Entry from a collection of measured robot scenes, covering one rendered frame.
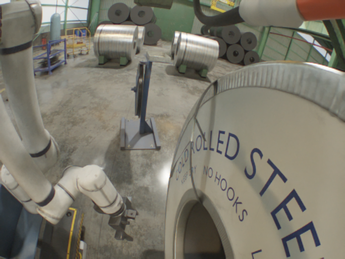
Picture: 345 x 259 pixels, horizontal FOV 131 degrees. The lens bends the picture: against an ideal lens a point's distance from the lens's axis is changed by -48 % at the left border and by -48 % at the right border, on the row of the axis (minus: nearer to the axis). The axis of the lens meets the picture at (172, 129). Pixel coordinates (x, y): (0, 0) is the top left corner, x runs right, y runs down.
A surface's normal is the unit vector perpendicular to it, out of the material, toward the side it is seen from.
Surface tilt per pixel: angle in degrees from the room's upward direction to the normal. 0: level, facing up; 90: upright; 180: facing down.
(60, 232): 0
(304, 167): 90
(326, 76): 89
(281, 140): 90
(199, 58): 101
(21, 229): 0
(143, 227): 0
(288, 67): 88
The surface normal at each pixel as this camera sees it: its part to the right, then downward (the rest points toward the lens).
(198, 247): 0.20, -0.50
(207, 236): 0.19, -0.27
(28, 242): 0.18, -0.78
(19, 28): 0.86, 0.50
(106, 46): 0.05, 0.67
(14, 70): 0.66, 0.65
